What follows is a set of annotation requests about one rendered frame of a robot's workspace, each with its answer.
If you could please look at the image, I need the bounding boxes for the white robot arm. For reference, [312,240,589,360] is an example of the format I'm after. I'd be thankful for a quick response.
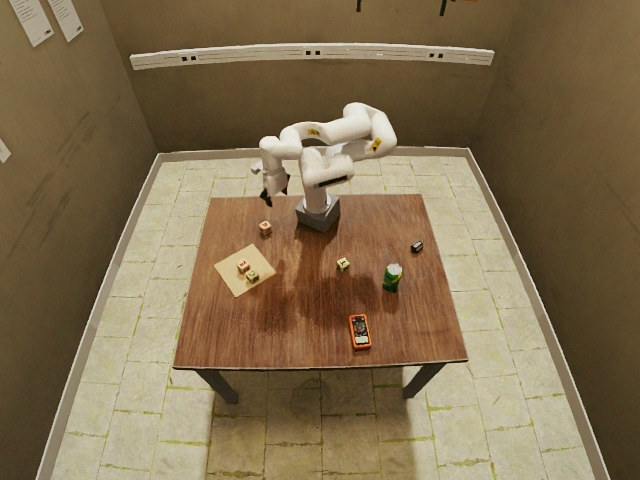
[251,103,397,214]

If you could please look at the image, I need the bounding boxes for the tan square mat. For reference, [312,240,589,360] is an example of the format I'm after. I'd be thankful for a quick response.
[215,243,276,298]

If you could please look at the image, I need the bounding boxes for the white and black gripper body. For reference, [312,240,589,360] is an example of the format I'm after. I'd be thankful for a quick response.
[262,166,288,197]

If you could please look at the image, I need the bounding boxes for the green drink can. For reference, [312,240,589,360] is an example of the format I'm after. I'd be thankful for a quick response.
[382,263,402,291]

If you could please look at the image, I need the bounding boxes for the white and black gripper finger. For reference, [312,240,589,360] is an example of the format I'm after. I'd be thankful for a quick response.
[281,174,290,195]
[259,187,273,208]

